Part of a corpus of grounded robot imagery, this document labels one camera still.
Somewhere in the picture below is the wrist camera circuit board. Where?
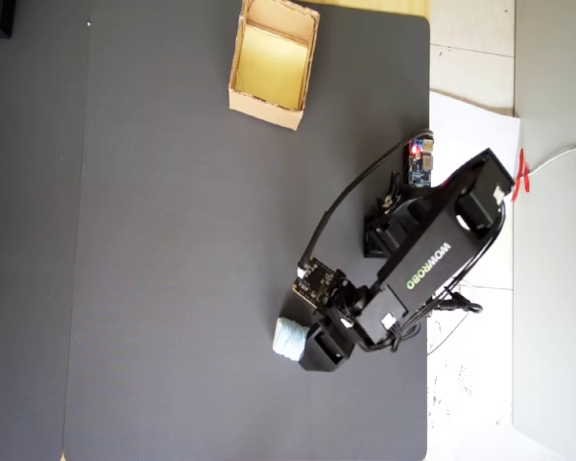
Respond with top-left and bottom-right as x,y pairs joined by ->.
291,256 -> 350,311

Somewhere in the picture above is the open cardboard box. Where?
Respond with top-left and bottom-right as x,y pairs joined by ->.
228,0 -> 322,133

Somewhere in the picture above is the white paper sheet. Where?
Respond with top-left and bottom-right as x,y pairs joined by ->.
426,89 -> 522,292

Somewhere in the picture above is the white cord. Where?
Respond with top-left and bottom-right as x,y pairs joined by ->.
526,142 -> 576,177

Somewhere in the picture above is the black power plug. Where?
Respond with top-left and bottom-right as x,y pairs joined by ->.
434,290 -> 485,317

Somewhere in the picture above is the small red paper decoration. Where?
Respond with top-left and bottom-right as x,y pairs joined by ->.
510,147 -> 533,206

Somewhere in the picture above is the light blue block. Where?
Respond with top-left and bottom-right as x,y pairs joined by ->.
272,315 -> 314,362

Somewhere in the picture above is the blue circuit board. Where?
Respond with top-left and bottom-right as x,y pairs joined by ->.
406,136 -> 438,189

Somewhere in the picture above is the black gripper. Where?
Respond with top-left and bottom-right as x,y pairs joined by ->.
298,310 -> 366,374

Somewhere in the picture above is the black camera cable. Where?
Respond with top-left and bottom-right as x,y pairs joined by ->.
298,127 -> 437,269

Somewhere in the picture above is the dark grey table mat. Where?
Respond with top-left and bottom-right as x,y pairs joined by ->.
60,0 -> 432,461
0,0 -> 91,461

